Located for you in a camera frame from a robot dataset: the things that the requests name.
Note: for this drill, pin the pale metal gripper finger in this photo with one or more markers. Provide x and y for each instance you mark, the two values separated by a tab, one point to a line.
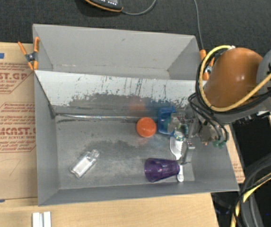
180	120
188	154

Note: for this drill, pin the white and teal plastic tool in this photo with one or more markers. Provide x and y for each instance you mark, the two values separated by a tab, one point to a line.
176	146

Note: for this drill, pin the blue spray bottle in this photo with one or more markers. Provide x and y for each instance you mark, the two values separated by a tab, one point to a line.
164	117

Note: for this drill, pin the purple plastic cup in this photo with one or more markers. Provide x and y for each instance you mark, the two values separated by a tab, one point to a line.
160	169

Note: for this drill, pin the orange ball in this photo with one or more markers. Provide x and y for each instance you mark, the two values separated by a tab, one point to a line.
146	127

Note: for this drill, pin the grey metal bin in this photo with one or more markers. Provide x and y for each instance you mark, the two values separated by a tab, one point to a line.
107	150

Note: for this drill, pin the clear glass bottle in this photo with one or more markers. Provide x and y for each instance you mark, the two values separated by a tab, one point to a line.
83	164

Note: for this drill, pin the brown cardboard board red print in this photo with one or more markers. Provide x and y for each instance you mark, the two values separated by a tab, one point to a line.
12	150

